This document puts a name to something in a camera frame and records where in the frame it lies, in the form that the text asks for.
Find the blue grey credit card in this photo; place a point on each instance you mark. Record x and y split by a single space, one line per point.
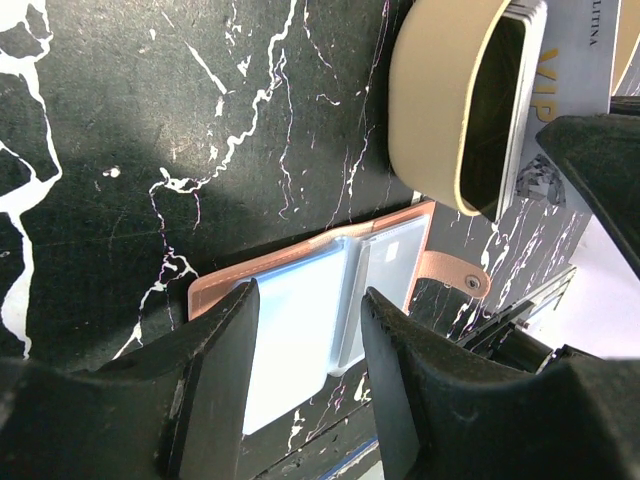
385 260

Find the pink leather card holder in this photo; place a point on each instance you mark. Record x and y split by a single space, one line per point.
301 288

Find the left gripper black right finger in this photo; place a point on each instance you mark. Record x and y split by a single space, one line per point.
442 412

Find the white VIP credit card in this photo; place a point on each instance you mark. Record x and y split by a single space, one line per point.
573 77

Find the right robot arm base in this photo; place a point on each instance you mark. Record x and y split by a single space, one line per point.
505 339

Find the beige wooden tray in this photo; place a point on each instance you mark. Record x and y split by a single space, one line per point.
460 85

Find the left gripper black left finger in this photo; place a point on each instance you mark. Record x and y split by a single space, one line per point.
172 409

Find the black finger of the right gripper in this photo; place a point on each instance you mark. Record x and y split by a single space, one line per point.
599 155

